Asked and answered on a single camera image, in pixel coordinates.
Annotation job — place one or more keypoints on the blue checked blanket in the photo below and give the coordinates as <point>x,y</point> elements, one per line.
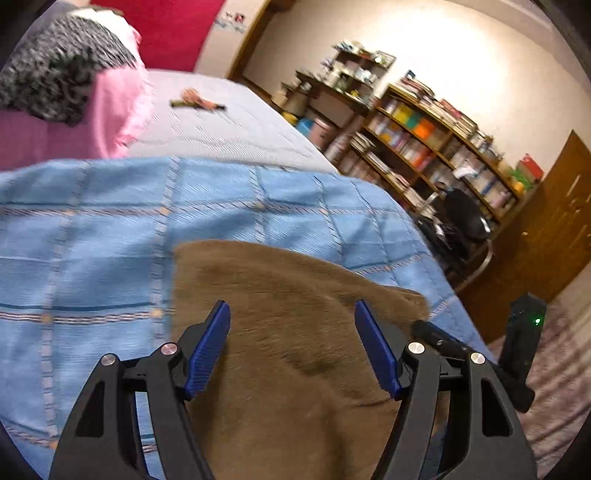
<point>92,230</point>

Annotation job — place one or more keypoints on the black office chair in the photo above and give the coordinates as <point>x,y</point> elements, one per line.
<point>464,214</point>

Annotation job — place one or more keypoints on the leopard print cloth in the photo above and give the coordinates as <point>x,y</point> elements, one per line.
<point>55,69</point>

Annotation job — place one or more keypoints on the green box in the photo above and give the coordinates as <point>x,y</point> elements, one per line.
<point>519,181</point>

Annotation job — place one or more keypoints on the brown fleece pants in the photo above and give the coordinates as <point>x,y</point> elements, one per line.
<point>286,314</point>

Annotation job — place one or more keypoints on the patterned rug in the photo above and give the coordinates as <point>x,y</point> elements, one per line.
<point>561,369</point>

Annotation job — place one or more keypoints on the red headboard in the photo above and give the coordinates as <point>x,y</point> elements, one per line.
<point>171,27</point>

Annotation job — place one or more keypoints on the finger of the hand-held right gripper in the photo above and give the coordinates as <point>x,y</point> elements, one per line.
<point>434,337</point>

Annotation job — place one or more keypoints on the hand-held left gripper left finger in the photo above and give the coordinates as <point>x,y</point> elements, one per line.
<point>207,350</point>

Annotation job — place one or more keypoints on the wooden bookshelf with books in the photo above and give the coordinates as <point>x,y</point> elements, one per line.
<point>415,138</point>

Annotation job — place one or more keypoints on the dark wooden shelf rack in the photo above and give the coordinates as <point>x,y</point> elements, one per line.
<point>341,83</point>

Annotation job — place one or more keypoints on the red box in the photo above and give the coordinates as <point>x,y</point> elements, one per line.
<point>531,166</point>

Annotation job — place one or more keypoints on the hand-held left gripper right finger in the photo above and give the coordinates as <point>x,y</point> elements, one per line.
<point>376,344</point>

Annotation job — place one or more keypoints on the wooden cabinet door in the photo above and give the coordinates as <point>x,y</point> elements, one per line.
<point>545,230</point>

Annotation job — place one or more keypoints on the wooden door frame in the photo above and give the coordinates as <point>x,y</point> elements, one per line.
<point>249,46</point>

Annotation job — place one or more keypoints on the wall stickers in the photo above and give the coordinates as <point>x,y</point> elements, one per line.
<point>231,21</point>

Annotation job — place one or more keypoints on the small toy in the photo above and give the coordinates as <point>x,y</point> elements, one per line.
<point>196,99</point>

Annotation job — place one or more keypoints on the pink pillow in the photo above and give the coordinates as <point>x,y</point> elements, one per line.
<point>115,110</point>

